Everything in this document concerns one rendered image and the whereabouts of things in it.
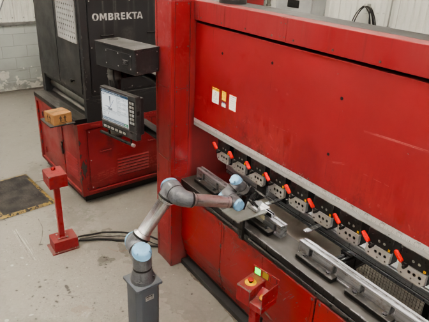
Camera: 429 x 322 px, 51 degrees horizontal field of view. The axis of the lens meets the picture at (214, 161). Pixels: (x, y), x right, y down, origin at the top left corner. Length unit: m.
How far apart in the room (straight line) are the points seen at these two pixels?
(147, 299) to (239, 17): 1.86
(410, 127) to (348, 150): 0.39
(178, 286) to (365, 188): 2.10
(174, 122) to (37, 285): 1.82
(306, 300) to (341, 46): 1.52
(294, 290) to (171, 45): 1.90
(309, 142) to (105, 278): 2.29
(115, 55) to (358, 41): 1.94
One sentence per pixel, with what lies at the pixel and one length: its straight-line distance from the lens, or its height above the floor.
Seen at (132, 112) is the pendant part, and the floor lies 1.48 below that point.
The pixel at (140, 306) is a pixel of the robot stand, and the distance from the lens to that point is 2.93.
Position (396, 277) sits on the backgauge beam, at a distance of 2.94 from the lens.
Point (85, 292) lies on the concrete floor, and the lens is 4.07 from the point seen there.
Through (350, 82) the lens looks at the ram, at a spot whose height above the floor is 2.04.
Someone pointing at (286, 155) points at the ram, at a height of 1.49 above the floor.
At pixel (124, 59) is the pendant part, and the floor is 1.86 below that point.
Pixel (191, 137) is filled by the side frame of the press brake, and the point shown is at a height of 1.23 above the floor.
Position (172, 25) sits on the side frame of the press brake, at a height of 2.13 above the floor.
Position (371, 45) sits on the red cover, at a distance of 2.32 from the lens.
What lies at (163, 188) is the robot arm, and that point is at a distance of 2.77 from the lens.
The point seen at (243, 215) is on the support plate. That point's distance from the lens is 3.11.
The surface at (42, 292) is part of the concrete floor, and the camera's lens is 4.16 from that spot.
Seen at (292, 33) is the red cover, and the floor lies 2.22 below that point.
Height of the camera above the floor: 2.61
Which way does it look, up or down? 25 degrees down
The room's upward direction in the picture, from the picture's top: 3 degrees clockwise
